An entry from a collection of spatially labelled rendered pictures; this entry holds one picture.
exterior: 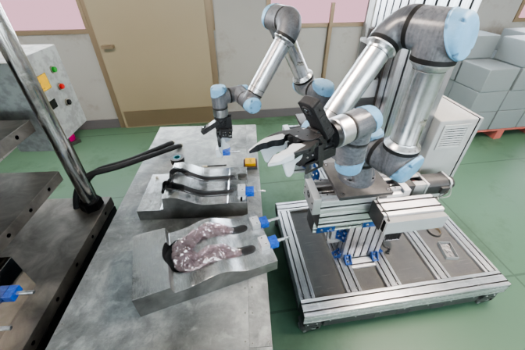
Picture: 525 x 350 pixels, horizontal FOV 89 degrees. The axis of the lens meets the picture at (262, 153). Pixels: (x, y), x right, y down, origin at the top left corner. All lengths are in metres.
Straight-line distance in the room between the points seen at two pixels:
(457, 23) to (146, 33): 3.08
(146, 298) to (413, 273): 1.55
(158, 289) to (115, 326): 0.19
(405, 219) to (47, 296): 1.37
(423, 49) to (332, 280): 1.39
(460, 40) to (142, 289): 1.14
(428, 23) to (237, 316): 1.04
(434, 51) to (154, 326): 1.16
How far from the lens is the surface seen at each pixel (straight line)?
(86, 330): 1.19
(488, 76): 3.76
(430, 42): 0.85
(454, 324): 2.23
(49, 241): 1.53
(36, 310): 1.33
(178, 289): 1.05
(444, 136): 1.42
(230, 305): 1.07
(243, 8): 3.41
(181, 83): 3.58
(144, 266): 1.09
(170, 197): 1.25
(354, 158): 0.75
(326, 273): 1.85
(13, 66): 1.26
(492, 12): 4.87
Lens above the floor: 1.77
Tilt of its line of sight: 35 degrees down
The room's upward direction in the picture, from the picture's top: straight up
